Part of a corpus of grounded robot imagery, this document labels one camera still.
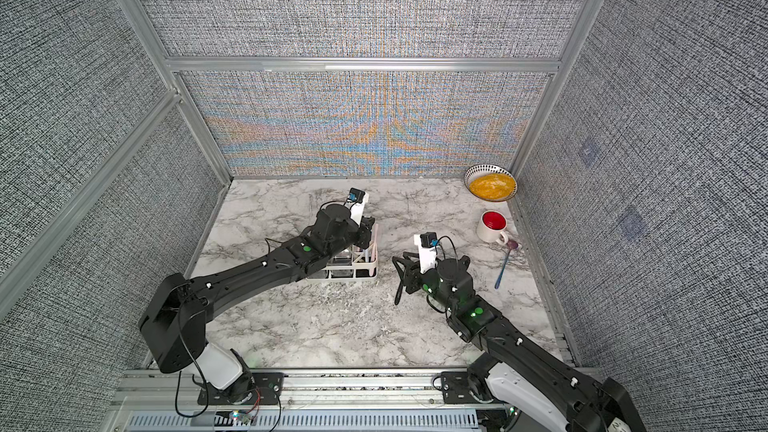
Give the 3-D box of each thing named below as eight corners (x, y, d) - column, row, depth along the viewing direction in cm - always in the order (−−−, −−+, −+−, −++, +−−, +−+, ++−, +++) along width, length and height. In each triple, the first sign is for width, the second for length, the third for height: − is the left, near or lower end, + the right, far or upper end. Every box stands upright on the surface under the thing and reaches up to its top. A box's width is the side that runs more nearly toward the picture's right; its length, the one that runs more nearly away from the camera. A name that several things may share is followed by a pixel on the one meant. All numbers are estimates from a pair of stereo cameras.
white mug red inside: (479, 249, 102) (486, 234, 95) (473, 225, 108) (479, 210, 101) (503, 249, 102) (511, 234, 95) (496, 225, 108) (503, 210, 101)
